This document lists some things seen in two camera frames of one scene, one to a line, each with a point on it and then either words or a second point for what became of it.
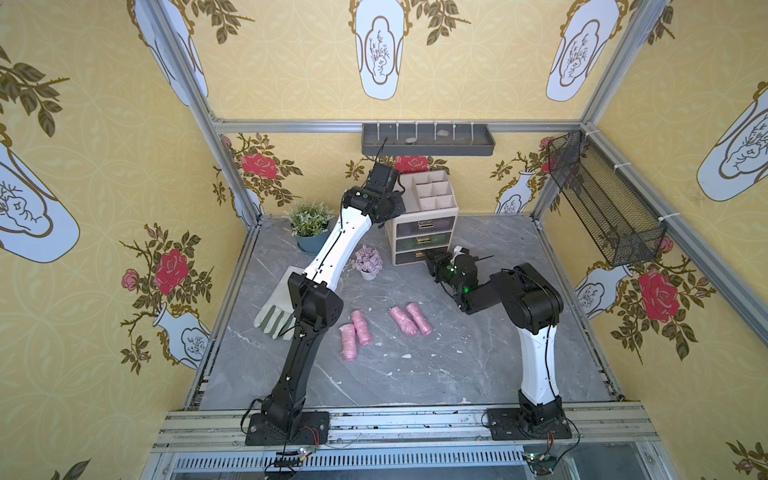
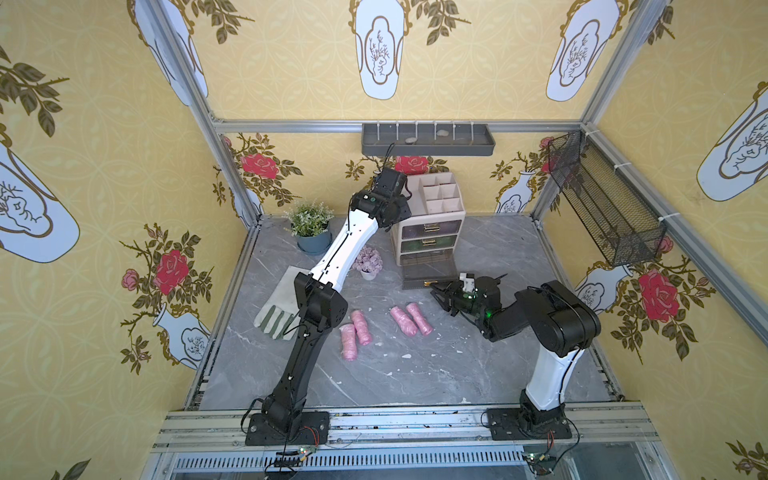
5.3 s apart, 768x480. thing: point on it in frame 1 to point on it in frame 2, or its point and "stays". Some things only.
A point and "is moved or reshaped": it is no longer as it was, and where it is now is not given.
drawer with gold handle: (411, 258) is moved or reshaped
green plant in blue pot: (309, 223) stays
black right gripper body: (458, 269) to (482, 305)
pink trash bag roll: (422, 322) stays
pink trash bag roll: (407, 325) stays
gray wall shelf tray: (426, 139) stays
